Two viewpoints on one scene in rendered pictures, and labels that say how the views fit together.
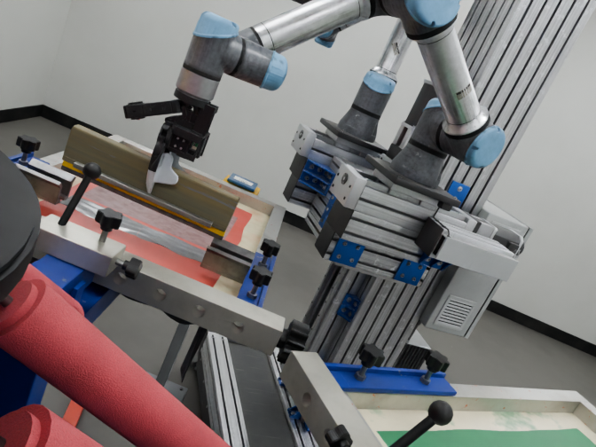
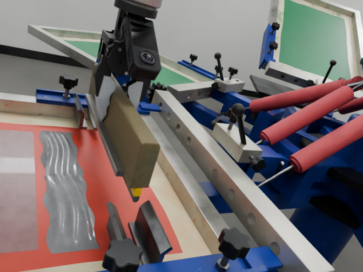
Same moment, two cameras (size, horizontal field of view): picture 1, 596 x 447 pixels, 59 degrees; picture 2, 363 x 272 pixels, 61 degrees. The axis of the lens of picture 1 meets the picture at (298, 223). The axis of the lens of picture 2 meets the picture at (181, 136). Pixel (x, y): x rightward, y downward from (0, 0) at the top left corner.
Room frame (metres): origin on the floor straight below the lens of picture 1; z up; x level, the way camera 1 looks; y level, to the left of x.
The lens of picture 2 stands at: (1.15, 0.82, 1.33)
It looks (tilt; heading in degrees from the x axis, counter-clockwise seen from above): 24 degrees down; 241
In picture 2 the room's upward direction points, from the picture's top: 19 degrees clockwise
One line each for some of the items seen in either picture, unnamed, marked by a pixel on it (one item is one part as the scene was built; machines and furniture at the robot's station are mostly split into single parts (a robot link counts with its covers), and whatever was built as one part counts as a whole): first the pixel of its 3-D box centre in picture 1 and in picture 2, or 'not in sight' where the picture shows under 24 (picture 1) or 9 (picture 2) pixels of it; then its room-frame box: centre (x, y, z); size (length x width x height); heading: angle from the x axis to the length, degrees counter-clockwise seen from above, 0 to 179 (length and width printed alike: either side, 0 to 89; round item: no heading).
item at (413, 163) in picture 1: (420, 161); not in sight; (1.54, -0.25, 1.31); 0.15 x 0.15 x 0.10
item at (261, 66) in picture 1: (254, 63); not in sight; (1.09, 0.21, 1.39); 0.11 x 0.11 x 0.08; 35
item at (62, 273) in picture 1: (51, 283); (246, 157); (0.66, 0.29, 1.02); 0.17 x 0.06 x 0.05; 4
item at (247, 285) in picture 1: (252, 291); (95, 110); (1.00, 0.03, 0.98); 0.30 x 0.05 x 0.07; 4
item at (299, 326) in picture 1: (286, 340); (158, 95); (0.79, -0.06, 1.02); 0.07 x 0.06 x 0.07; 4
